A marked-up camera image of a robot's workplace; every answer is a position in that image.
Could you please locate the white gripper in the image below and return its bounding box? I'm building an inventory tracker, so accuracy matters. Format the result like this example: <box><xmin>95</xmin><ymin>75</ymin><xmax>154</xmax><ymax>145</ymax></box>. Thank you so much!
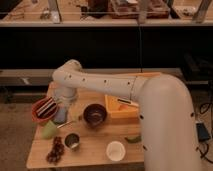
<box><xmin>57</xmin><ymin>97</ymin><xmax>75</xmax><ymax>124</ymax></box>

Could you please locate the silver fork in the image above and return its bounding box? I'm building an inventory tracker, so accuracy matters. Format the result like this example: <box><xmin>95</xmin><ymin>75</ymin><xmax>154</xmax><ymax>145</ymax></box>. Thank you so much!
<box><xmin>57</xmin><ymin>116</ymin><xmax>82</xmax><ymax>129</ymax></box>

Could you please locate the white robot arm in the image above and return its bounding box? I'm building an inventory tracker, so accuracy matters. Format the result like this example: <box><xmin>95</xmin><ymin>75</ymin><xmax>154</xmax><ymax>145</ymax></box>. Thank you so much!
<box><xmin>52</xmin><ymin>60</ymin><xmax>202</xmax><ymax>171</ymax></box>

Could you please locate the dark striped item in bowl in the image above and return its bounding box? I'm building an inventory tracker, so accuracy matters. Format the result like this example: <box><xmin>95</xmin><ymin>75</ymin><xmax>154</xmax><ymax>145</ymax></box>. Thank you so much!
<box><xmin>36</xmin><ymin>98</ymin><xmax>57</xmax><ymax>119</ymax></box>

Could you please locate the orange bowl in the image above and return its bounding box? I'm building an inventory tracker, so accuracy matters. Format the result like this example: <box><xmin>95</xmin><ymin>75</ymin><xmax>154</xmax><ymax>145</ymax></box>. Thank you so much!
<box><xmin>31</xmin><ymin>97</ymin><xmax>59</xmax><ymax>125</ymax></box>

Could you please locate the purple bowl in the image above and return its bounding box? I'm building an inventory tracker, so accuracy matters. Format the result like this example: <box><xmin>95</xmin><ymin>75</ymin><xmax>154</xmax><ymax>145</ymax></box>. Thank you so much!
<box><xmin>83</xmin><ymin>104</ymin><xmax>107</xmax><ymax>128</ymax></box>

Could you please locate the green plastic cup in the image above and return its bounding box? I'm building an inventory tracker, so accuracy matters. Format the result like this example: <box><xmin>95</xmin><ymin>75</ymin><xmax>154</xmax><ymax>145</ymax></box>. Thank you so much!
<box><xmin>41</xmin><ymin>121</ymin><xmax>58</xmax><ymax>139</ymax></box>

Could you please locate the small metal cup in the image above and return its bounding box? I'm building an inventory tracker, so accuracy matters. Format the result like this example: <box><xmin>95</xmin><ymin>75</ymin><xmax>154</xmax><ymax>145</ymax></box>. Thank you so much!
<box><xmin>64</xmin><ymin>133</ymin><xmax>80</xmax><ymax>150</ymax></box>

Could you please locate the wooden table board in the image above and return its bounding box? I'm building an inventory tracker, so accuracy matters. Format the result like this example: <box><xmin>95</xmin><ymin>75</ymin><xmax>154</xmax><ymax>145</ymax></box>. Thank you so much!
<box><xmin>26</xmin><ymin>81</ymin><xmax>146</xmax><ymax>170</ymax></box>

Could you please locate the bunch of dark grapes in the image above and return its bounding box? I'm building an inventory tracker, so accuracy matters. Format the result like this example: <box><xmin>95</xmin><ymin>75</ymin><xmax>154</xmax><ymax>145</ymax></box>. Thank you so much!
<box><xmin>46</xmin><ymin>137</ymin><xmax>64</xmax><ymax>164</ymax></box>

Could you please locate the yellow plastic bin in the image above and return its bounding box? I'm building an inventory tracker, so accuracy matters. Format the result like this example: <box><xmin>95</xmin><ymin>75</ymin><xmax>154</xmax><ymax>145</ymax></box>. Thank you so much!
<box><xmin>104</xmin><ymin>72</ymin><xmax>159</xmax><ymax>120</ymax></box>

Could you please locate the green pepper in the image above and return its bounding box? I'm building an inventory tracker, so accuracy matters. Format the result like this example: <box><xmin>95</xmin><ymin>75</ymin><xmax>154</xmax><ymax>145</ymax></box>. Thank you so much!
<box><xmin>125</xmin><ymin>135</ymin><xmax>142</xmax><ymax>144</ymax></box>

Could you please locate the black power adapter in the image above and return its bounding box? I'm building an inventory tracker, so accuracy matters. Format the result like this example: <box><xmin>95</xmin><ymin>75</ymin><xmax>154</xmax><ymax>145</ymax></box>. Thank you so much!
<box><xmin>196</xmin><ymin>122</ymin><xmax>211</xmax><ymax>142</ymax></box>

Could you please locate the black handled knife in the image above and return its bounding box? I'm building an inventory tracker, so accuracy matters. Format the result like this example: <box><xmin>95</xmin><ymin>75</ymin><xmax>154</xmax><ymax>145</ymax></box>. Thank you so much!
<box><xmin>117</xmin><ymin>98</ymin><xmax>139</xmax><ymax>107</ymax></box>

